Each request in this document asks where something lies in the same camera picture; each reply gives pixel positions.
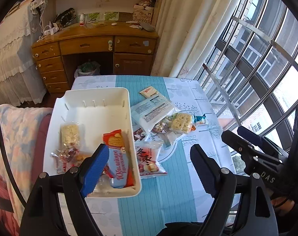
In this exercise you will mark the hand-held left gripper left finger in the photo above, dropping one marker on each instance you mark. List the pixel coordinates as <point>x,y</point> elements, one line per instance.
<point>94,169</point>

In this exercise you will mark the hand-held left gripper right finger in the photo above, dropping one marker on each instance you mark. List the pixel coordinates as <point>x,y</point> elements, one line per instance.
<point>204,169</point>

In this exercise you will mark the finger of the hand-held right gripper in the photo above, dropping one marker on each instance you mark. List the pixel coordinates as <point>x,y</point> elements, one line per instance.
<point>249,136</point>
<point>237,147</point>

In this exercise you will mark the blue red biscuit packet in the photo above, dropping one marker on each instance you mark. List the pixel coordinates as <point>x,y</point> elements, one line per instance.
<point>118,163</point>

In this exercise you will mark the clear mixed nut packet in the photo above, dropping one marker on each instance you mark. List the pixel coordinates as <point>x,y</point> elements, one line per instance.
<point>161,125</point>
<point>67,158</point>

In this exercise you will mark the puffed rice cracker packet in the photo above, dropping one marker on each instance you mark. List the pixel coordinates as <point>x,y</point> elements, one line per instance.
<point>179,123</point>
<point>69,134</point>

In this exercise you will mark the teal dark snack packet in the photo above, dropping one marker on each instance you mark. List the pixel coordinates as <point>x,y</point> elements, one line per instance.
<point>200,119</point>

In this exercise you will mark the white plastic tray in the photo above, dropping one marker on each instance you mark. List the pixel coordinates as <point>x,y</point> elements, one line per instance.
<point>90,118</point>

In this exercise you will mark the red white date packet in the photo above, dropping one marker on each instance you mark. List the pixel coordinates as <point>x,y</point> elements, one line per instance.
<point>149,163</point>

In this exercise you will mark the dark brown snack packet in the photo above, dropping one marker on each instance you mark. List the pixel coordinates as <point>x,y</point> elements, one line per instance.
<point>140,134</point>

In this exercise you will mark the large white teal snack bag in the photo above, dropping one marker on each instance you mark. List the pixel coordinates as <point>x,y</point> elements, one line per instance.
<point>151,111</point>

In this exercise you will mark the person's right hand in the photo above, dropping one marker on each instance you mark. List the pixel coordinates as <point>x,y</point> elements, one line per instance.
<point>284,209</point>

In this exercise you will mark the large barred window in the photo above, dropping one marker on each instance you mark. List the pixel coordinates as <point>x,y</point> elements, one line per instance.
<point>262,54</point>

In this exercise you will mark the pastel fleece blanket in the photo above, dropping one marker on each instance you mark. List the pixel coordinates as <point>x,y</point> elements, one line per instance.
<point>18,132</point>

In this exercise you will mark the small beige cracker packet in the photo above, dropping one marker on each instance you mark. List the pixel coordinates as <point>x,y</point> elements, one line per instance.
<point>150,93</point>

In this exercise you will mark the white trash bag bin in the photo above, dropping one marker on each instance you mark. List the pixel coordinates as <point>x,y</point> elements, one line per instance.
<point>87,70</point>

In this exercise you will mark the cream patterned curtain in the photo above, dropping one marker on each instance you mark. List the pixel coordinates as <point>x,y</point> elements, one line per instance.
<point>200,24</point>

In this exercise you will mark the green drawer lock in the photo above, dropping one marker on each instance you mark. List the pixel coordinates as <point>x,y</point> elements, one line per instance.
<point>110,44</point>

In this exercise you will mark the wooden desk with drawers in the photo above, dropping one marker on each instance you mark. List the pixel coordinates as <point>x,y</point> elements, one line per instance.
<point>90,33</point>

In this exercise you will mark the white charger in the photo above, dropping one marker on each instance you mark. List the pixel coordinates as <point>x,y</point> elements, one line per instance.
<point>50,29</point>

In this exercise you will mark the grey pouch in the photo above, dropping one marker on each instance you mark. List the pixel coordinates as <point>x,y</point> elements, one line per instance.
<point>147,27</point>

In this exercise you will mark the small white red bottle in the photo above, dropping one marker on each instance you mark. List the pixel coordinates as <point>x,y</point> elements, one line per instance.
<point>82,19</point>

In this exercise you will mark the white tube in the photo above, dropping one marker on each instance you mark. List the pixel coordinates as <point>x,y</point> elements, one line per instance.
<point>133,22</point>

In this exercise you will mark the green picture card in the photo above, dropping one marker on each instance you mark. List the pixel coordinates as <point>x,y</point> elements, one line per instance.
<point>93,17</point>
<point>110,16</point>

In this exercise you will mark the floral pencil pouch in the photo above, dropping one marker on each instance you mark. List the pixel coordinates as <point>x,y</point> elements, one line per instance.
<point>64,18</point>

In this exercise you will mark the wooden bookshelf hutch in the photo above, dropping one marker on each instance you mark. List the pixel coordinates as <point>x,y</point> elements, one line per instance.
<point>102,2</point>

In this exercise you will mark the hanging patterned cloth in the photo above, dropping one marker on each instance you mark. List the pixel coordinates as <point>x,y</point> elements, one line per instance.
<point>38,3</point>

